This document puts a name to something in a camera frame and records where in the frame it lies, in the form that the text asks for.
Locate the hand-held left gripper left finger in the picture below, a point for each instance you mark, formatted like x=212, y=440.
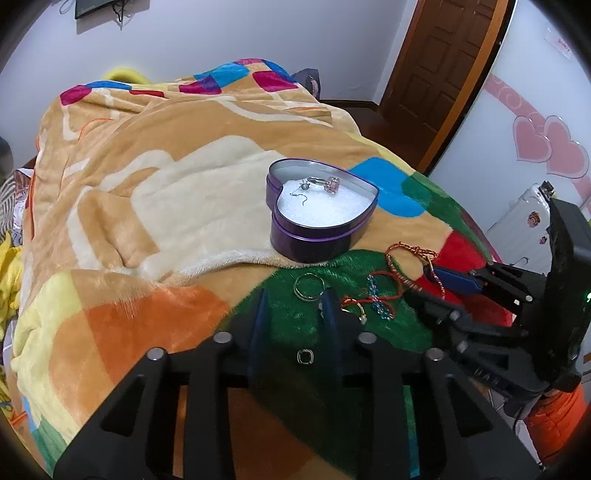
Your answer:
x=257, y=333

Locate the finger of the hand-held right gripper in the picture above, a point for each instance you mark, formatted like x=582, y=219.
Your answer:
x=455, y=280
x=438, y=309

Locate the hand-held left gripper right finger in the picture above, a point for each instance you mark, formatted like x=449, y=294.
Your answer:
x=330, y=318

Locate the purple heart-shaped tin box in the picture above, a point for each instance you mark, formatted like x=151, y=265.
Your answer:
x=307, y=240

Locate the person's right forearm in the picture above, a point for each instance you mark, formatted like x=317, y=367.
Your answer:
x=556, y=424

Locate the thin silver hoop bangle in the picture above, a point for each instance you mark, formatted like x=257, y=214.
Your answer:
x=300, y=291

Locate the white suitcase with stickers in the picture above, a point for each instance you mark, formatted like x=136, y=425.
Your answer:
x=524, y=230

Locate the white foam liner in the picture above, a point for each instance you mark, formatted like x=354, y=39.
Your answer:
x=318, y=210

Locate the silver hook earrings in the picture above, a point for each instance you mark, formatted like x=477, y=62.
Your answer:
x=304, y=190

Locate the colourful patchwork fleece blanket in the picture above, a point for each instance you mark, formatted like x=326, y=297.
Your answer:
x=152, y=198

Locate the brown wooden door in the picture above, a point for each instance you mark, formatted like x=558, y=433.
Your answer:
x=438, y=69

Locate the dark bag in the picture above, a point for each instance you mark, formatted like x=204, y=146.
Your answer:
x=310, y=81

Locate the yellow cloth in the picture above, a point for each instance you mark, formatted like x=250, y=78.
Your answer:
x=8, y=277

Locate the patterned grey cloth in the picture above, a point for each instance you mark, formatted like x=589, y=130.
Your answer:
x=16, y=198

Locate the yellow pillow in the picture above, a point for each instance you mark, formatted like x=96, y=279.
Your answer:
x=125, y=76

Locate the pink heart wall decoration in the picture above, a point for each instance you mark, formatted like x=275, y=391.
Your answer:
x=551, y=145

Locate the wall-mounted black television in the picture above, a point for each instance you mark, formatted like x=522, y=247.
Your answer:
x=92, y=7

